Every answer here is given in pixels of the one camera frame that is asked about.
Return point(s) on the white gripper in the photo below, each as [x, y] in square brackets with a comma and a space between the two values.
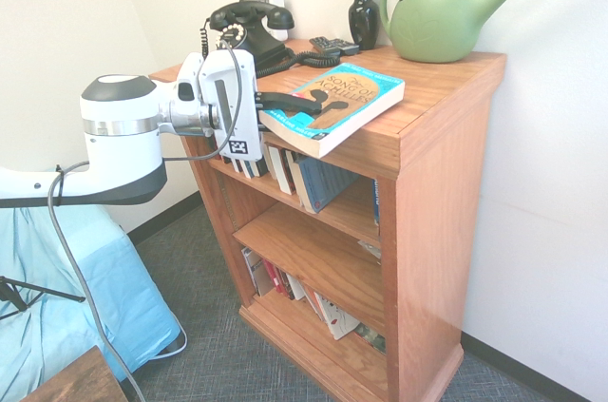
[240, 88]

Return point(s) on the teal Song of Achilles book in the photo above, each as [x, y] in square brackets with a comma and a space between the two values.
[361, 105]

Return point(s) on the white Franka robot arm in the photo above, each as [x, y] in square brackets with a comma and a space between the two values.
[119, 155]

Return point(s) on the black rotary telephone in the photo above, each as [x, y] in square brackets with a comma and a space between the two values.
[313, 59]
[266, 36]

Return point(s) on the cream paperback book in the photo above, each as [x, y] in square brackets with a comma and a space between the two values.
[272, 164]

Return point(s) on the dark remote control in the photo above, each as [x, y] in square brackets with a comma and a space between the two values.
[349, 47]
[322, 44]

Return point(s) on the thin dark red book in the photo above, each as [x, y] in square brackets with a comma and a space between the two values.
[292, 171]

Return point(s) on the black spine book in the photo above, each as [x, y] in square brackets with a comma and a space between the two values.
[260, 167]

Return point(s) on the thick white book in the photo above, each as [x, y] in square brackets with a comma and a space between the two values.
[282, 174]

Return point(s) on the white blue cover book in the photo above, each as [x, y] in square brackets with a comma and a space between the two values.
[242, 169]

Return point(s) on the blue hardcover book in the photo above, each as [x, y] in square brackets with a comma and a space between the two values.
[323, 183]

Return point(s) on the black glossy vase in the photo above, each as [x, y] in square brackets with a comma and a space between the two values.
[363, 17]

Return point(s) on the blue spine book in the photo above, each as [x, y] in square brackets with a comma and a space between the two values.
[376, 202]

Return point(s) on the green plastic watering can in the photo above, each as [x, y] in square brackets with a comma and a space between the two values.
[432, 22]

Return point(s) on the white grey book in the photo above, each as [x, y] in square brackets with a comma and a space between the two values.
[252, 271]

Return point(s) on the red paperback book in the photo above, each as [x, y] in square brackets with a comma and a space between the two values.
[273, 278]

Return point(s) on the plain white book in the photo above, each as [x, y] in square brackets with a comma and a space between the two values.
[295, 288]

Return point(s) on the thin orange book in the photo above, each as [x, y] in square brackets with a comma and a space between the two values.
[312, 302]

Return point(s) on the wooden bookshelf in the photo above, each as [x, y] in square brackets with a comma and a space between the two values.
[442, 231]

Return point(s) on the white book with red print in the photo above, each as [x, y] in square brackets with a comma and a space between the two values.
[337, 316]

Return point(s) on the green cover book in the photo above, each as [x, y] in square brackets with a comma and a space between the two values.
[373, 338]

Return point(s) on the light blue cloth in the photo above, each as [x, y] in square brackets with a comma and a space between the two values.
[133, 307]

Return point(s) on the black tripod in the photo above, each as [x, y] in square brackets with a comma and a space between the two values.
[57, 295]

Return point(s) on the dark wooden table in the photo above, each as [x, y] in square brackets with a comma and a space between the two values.
[81, 383]

